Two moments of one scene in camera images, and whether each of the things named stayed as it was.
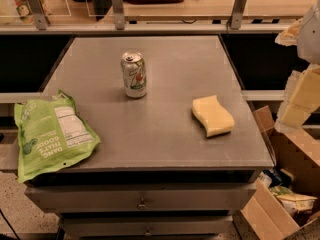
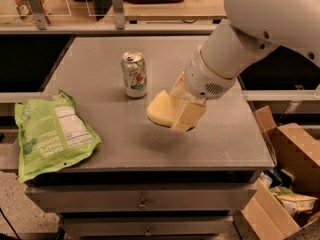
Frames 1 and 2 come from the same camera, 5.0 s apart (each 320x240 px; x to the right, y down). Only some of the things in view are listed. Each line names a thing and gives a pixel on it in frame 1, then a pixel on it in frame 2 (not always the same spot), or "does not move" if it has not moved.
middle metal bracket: (117, 0) does not move
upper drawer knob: (142, 205) does not move
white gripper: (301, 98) to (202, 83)
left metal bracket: (37, 7) does not move
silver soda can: (134, 73) does not move
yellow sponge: (215, 118) to (165, 109)
